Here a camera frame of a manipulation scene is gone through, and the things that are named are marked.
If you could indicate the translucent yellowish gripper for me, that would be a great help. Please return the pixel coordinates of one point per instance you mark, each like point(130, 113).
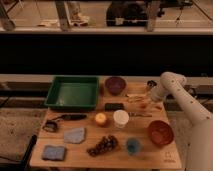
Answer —
point(150, 101)

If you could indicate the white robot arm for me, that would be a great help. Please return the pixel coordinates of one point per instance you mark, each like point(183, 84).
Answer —
point(200, 149)

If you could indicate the small metal cup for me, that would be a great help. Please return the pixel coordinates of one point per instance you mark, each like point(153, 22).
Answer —
point(150, 85)

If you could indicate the white paper cup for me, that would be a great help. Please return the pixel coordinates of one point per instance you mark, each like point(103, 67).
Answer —
point(121, 118)

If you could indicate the blue plastic cup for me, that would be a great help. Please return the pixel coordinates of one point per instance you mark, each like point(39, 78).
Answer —
point(133, 146)

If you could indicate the yellow tongs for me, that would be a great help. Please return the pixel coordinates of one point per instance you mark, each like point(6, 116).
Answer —
point(135, 97)

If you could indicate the red bowl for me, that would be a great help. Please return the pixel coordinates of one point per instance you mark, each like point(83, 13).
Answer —
point(160, 133)

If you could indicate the wooden board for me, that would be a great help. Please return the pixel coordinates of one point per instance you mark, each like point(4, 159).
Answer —
point(149, 157)

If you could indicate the black rectangular block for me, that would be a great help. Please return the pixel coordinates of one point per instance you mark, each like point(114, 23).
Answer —
point(113, 106)

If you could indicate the purple bowl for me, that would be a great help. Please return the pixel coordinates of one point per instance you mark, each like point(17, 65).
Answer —
point(115, 85)

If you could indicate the yellow orange fruit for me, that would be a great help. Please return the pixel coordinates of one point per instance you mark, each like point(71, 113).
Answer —
point(100, 119)

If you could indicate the bunch of dark grapes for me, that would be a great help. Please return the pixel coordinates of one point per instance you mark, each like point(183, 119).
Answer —
point(106, 144)

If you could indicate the light blue cloth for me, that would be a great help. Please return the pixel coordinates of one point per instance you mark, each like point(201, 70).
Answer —
point(75, 135)

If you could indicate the green plastic tray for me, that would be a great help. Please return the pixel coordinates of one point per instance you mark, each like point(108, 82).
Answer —
point(73, 93)

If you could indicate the small black square dish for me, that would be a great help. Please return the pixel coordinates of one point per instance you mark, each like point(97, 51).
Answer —
point(50, 126)

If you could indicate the blue sponge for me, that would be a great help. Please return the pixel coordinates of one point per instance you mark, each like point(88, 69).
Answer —
point(53, 153)

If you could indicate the black bar at table edge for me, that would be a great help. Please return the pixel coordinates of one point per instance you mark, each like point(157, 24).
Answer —
point(27, 154)

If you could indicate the black handled knife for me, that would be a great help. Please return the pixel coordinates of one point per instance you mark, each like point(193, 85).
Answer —
point(71, 117)

